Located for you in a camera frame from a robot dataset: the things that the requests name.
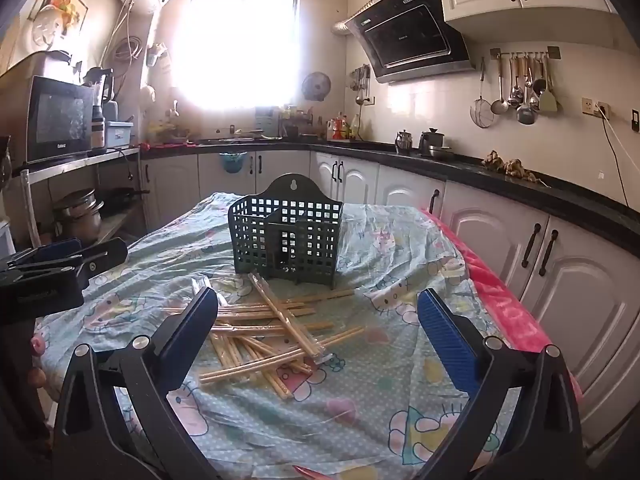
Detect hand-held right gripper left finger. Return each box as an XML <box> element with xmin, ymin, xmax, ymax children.
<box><xmin>52</xmin><ymin>286</ymin><xmax>221</xmax><ymax>480</ymax></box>

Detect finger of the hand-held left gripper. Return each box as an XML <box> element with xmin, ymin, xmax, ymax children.
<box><xmin>74</xmin><ymin>237</ymin><xmax>130</xmax><ymax>279</ymax></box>
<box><xmin>6</xmin><ymin>237</ymin><xmax>84</xmax><ymax>269</ymax></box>

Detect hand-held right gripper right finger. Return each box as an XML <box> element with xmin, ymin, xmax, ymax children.
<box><xmin>416</xmin><ymin>288</ymin><xmax>587</xmax><ymax>480</ymax></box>

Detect bamboo chopsticks group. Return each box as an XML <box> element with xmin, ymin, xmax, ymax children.
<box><xmin>191</xmin><ymin>271</ymin><xmax>367</xmax><ymax>401</ymax></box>

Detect green plastic utensil basket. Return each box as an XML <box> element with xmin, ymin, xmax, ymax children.
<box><xmin>228</xmin><ymin>173</ymin><xmax>343</xmax><ymax>290</ymax></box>

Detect person's left hand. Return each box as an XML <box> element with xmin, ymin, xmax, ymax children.
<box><xmin>29</xmin><ymin>334</ymin><xmax>48</xmax><ymax>392</ymax></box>

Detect person's right hand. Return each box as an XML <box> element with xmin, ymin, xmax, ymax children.
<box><xmin>292</xmin><ymin>464</ymin><xmax>333</xmax><ymax>480</ymax></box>

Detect stacked steel pots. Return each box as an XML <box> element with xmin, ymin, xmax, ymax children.
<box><xmin>51</xmin><ymin>188</ymin><xmax>104</xmax><ymax>242</ymax></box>

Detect black frying pan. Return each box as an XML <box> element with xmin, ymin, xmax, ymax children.
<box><xmin>101</xmin><ymin>187</ymin><xmax>151</xmax><ymax>213</ymax></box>

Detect pink plastic table cover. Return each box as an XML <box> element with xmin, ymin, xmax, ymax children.
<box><xmin>422</xmin><ymin>207</ymin><xmax>583</xmax><ymax>411</ymax></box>

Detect metal shelf rack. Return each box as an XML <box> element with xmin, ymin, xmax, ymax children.
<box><xmin>0</xmin><ymin>146</ymin><xmax>143</xmax><ymax>261</ymax></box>

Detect cartoon printed tablecloth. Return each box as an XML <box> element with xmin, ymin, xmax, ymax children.
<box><xmin>32</xmin><ymin>191</ymin><xmax>521</xmax><ymax>480</ymax></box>

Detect blue plastic container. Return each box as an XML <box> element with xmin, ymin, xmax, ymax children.
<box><xmin>104</xmin><ymin>120</ymin><xmax>135</xmax><ymax>150</ymax></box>

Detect red cloth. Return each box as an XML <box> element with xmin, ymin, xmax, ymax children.
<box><xmin>140</xmin><ymin>141</ymin><xmax>198</xmax><ymax>152</ymax></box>

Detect old black television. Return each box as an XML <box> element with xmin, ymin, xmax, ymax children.
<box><xmin>25</xmin><ymin>76</ymin><xmax>96</xmax><ymax>163</ymax></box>

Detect white lower cabinets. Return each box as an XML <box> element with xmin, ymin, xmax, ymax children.
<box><xmin>140</xmin><ymin>150</ymin><xmax>640</xmax><ymax>441</ymax></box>

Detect blue hanging bin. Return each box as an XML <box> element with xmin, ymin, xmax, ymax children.
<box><xmin>220</xmin><ymin>151</ymin><xmax>246</xmax><ymax>175</ymax></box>

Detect blender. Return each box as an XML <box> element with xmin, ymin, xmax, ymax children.
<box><xmin>84</xmin><ymin>66</ymin><xmax>119</xmax><ymax>107</ymax></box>

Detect ginger roots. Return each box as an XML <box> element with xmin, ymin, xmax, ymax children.
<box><xmin>482</xmin><ymin>150</ymin><xmax>543</xmax><ymax>182</ymax></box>

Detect black kitchen countertop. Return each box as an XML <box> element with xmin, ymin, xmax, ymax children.
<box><xmin>140</xmin><ymin>137</ymin><xmax>640</xmax><ymax>241</ymax></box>

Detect teal drawer box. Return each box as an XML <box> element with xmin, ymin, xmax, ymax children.
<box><xmin>255</xmin><ymin>106</ymin><xmax>281</xmax><ymax>138</ymax></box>

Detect dark spice rack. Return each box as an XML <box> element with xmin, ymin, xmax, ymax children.
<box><xmin>280</xmin><ymin>105</ymin><xmax>321</xmax><ymax>141</ymax></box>

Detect group of condiment bottles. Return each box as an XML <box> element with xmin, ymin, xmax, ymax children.
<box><xmin>326</xmin><ymin>112</ymin><xmax>362</xmax><ymax>142</ymax></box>

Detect dark steel ladle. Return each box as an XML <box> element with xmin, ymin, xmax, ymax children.
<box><xmin>516</xmin><ymin>57</ymin><xmax>540</xmax><ymax>126</ymax></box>

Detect kitchen window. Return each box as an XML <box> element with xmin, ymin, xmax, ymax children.
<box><xmin>172</xmin><ymin>0</ymin><xmax>301</xmax><ymax>111</ymax></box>

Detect pale green spatula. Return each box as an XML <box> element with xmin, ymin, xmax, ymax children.
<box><xmin>538</xmin><ymin>57</ymin><xmax>560</xmax><ymax>113</ymax></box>

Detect small hanging utensil rack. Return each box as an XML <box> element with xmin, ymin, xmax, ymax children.
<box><xmin>349</xmin><ymin>64</ymin><xmax>372</xmax><ymax>107</ymax></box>

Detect black range hood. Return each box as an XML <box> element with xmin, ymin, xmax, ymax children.
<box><xmin>345</xmin><ymin>0</ymin><xmax>476</xmax><ymax>85</ymax></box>

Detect wire mesh strainer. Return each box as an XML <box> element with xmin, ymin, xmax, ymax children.
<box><xmin>469</xmin><ymin>57</ymin><xmax>496</xmax><ymax>128</ymax></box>

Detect wall poster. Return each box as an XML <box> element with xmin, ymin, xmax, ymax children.
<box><xmin>27</xmin><ymin>0</ymin><xmax>90</xmax><ymax>51</ymax></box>

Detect steel spoon wooden handle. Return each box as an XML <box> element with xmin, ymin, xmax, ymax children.
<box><xmin>507</xmin><ymin>55</ymin><xmax>526</xmax><ymax>108</ymax></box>

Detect power cable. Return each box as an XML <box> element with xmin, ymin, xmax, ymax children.
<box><xmin>599</xmin><ymin>110</ymin><xmax>640</xmax><ymax>207</ymax></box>

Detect round grey wall fan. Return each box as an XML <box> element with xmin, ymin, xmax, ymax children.
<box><xmin>302</xmin><ymin>71</ymin><xmax>332</xmax><ymax>102</ymax></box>

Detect white wall socket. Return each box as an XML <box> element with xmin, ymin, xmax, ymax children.
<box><xmin>581</xmin><ymin>97</ymin><xmax>612</xmax><ymax>120</ymax></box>

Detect wall utensil rail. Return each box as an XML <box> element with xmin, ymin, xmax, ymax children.
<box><xmin>490</xmin><ymin>46</ymin><xmax>562</xmax><ymax>60</ymax></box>

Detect silver duct hose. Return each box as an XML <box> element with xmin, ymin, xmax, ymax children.
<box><xmin>332</xmin><ymin>5</ymin><xmax>368</xmax><ymax>36</ymax></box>

